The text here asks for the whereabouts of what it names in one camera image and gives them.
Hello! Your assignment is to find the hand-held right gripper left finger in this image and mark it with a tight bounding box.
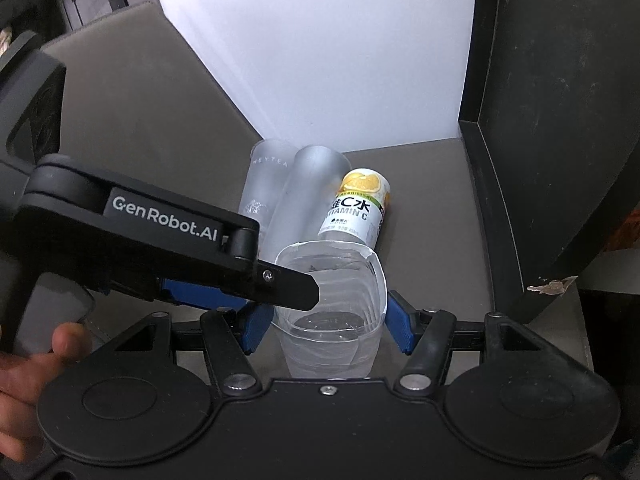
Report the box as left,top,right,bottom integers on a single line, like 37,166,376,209
117,303,275,394

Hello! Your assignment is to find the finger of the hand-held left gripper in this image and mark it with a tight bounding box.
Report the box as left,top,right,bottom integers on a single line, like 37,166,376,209
220,227,321,312
154,279,252,314

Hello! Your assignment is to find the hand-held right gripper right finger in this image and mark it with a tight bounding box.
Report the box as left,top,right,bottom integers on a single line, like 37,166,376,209
387,290,545,394

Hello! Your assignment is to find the clear plastic cup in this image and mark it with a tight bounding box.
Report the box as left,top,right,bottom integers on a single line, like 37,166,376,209
272,241,389,380

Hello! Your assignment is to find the plain frosted cup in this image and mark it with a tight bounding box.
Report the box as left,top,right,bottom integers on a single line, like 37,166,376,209
262,145,353,272

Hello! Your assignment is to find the frosted cup with print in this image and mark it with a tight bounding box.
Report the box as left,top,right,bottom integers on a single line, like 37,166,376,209
239,138,300,235

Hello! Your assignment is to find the person's left hand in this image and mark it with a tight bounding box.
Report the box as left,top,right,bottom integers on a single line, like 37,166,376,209
0,322,96,463

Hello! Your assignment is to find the bottle with orange label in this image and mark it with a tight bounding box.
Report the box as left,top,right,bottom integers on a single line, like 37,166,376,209
318,167,392,252

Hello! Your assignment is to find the black board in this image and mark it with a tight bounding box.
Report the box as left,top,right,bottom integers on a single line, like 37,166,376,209
457,0,640,327

